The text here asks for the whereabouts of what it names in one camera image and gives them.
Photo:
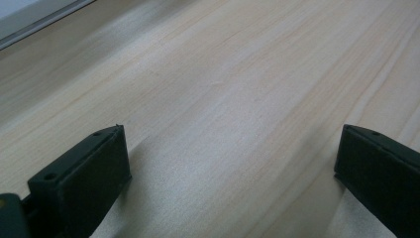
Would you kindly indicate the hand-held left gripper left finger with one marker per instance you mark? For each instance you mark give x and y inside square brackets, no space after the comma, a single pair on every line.
[82,178]

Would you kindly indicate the grey metal frame rail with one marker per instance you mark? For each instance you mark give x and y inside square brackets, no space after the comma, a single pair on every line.
[26,20]

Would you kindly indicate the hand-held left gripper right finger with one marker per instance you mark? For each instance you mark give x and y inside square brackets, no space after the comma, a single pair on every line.
[379,175]

